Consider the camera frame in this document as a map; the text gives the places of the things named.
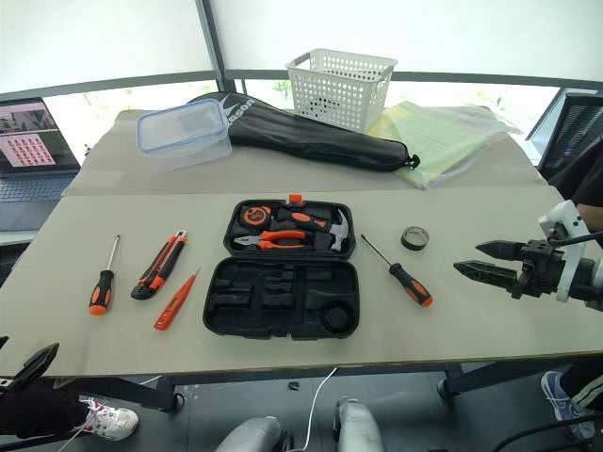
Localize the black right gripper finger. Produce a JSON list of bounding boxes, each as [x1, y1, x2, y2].
[[452, 260, 522, 287], [475, 239, 525, 260]]

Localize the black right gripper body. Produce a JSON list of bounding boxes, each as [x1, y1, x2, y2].
[[509, 238, 566, 300]]

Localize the screwdriver with dark shaft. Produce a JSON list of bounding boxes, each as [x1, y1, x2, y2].
[[360, 233, 433, 309]]

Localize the black electrical tape roll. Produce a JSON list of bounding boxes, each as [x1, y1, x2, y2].
[[400, 225, 432, 252]]

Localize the screwdriver with silver shaft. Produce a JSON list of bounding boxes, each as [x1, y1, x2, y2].
[[89, 234, 122, 316]]

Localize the orange voltage tester pen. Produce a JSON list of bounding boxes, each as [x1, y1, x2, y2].
[[153, 267, 203, 332]]

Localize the orange black utility knife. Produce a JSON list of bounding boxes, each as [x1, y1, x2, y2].
[[130, 230, 189, 301]]

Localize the black tool case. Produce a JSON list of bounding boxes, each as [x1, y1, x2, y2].
[[202, 193, 362, 342]]

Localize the person's black trouser leg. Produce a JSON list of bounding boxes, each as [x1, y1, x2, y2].
[[0, 379, 91, 440]]

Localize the white sneaker with red laces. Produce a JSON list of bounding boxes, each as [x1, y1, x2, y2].
[[77, 398, 140, 443]]

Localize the person in black shirt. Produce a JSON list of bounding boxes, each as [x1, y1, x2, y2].
[[547, 144, 603, 209]]

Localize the black trouser leg white stripes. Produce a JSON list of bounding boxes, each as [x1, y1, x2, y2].
[[562, 361, 603, 416]]

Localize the yellow-green plastic folders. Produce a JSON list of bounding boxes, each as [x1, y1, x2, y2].
[[366, 100, 522, 190]]

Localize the white blue sneaker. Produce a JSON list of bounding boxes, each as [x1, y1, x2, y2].
[[540, 370, 597, 443]]

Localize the black mesh office chair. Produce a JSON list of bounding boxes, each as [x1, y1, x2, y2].
[[524, 90, 603, 176]]

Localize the grey laptop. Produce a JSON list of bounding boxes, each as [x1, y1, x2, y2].
[[0, 96, 82, 233]]

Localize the silver rounded robot shell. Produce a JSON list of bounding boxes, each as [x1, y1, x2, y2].
[[331, 396, 386, 452], [213, 415, 289, 452]]

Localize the white perforated plastic basket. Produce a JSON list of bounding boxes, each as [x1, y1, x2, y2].
[[285, 47, 399, 134]]

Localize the black racket bag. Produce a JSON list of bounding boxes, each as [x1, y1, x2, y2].
[[186, 91, 421, 173]]

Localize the orange black tape measure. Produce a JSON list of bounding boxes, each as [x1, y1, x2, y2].
[[241, 205, 272, 228]]

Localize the clear container with blue lid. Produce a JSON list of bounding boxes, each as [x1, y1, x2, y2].
[[136, 102, 234, 172]]

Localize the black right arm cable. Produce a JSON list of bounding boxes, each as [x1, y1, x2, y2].
[[549, 229, 603, 247]]

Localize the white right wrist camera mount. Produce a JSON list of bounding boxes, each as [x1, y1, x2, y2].
[[537, 199, 593, 303]]

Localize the black table leg frame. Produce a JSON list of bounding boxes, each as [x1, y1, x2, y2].
[[41, 373, 186, 414], [436, 356, 577, 400]]

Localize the claw hammer orange black handle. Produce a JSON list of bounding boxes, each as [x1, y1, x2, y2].
[[276, 206, 357, 251]]

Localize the orange handled pliers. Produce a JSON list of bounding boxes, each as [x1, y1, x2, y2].
[[233, 229, 308, 251]]

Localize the white cable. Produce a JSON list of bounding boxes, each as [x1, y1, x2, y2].
[[300, 366, 339, 449]]

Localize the grey window frame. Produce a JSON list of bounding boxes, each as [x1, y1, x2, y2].
[[0, 0, 603, 124]]

